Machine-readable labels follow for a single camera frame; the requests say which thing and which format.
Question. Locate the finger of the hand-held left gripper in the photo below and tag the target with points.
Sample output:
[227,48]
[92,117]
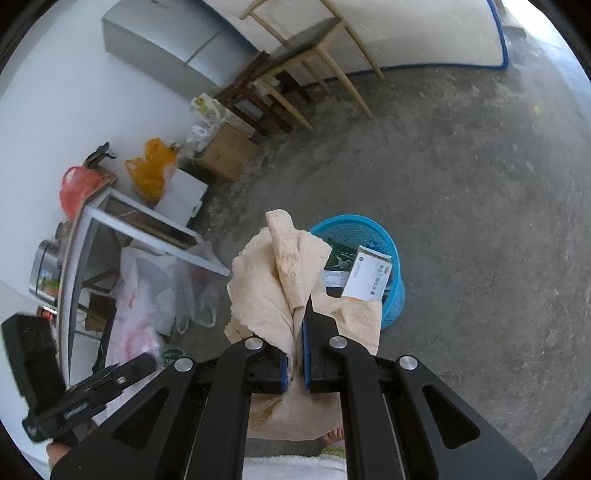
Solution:
[106,383]

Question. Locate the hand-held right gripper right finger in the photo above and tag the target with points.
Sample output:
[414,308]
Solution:
[318,364]

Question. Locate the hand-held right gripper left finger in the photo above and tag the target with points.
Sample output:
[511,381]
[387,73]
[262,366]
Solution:
[258,369]

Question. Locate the tan paper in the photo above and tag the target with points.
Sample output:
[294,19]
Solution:
[268,286]

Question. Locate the blue plastic mesh basket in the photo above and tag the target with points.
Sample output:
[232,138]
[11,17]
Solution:
[392,295]

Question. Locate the red label jar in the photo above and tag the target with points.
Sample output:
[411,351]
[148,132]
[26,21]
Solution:
[46,313]

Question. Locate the steel cooking pot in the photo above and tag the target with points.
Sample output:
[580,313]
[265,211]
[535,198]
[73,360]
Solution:
[44,267]

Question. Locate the large white plastic bag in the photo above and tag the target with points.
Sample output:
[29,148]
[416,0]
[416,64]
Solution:
[147,295]

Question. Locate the white medicine box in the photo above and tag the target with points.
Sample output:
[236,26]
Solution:
[367,277]

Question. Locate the dark green box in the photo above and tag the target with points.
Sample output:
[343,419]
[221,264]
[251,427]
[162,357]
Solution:
[339,261]

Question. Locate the white fleece garment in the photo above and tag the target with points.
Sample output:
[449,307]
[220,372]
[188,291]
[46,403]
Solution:
[295,468]

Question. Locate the white side table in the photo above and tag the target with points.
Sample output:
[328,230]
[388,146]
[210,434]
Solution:
[138,221]

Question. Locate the orange red plastic bag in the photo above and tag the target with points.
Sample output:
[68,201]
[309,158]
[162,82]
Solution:
[78,189]

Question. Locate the white flat board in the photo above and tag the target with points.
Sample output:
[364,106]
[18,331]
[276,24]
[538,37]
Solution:
[182,194]

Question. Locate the yellow plastic bag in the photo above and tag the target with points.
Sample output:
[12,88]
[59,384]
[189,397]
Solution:
[152,170]

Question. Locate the brown cardboard box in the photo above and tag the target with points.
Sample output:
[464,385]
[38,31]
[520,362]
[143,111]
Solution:
[228,152]

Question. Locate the white printed plastic bag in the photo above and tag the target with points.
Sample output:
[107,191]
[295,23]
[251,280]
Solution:
[205,120]

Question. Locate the dark wooden stool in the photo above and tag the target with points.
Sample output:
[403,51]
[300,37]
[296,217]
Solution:
[258,97]

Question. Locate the wooden chair black cushion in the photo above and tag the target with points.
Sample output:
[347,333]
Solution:
[314,50]

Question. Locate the grey refrigerator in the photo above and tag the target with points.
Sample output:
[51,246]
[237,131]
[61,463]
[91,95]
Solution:
[161,37]

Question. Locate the white blue-edged mattress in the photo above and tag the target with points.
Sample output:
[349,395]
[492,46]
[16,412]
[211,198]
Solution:
[415,32]

